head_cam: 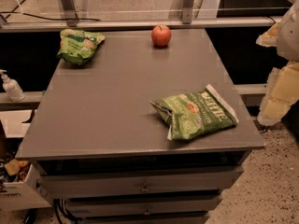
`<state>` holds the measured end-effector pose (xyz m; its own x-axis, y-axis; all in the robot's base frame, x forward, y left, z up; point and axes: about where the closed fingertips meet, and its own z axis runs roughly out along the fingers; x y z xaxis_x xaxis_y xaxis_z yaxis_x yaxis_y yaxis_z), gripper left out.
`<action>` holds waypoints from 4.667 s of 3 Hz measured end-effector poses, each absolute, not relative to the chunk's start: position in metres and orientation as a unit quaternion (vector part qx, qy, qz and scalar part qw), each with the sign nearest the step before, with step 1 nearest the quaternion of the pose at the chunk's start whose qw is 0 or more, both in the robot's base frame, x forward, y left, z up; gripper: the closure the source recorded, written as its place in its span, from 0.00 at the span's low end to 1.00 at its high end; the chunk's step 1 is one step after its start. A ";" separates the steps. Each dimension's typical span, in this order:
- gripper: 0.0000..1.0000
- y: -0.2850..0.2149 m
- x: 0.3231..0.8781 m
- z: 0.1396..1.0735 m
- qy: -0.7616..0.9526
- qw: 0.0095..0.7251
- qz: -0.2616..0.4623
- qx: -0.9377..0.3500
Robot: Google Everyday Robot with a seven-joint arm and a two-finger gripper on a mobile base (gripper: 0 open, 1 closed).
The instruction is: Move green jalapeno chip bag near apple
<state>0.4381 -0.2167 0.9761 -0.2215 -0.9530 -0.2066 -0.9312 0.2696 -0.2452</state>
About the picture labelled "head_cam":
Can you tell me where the white pump bottle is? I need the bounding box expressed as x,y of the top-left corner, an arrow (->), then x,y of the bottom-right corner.
0,69 -> 25,102

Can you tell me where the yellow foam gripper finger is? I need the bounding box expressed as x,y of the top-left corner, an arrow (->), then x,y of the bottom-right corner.
256,22 -> 279,47
257,62 -> 299,126

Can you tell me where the metal drawer handle lower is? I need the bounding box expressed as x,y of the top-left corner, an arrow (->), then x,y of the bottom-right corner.
143,207 -> 151,216

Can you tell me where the black cable behind glass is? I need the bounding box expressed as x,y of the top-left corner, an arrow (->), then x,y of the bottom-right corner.
0,0 -> 102,22

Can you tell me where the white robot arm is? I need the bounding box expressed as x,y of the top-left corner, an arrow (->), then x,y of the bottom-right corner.
256,1 -> 299,126

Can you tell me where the metal drawer handle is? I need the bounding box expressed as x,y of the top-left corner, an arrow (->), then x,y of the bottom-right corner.
140,183 -> 150,193
143,207 -> 151,216

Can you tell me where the green jalapeno kettle chip bag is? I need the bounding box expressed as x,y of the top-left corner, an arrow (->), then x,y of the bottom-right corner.
150,84 -> 239,140

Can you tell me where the metal drawer handle upper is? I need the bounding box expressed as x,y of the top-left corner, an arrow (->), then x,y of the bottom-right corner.
140,183 -> 150,193

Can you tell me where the grey drawer cabinet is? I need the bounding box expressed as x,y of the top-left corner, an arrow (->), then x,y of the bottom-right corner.
17,29 -> 263,224

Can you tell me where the black cable on floor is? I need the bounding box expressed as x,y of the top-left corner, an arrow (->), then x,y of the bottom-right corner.
253,119 -> 271,134

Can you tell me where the red apple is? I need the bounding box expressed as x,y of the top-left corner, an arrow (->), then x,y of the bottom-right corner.
151,24 -> 172,48

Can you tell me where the white cardboard box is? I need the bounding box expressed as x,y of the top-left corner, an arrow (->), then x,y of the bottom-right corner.
0,110 -> 52,211

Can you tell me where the light green snack bag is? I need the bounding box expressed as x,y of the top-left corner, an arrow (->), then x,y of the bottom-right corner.
57,29 -> 105,65

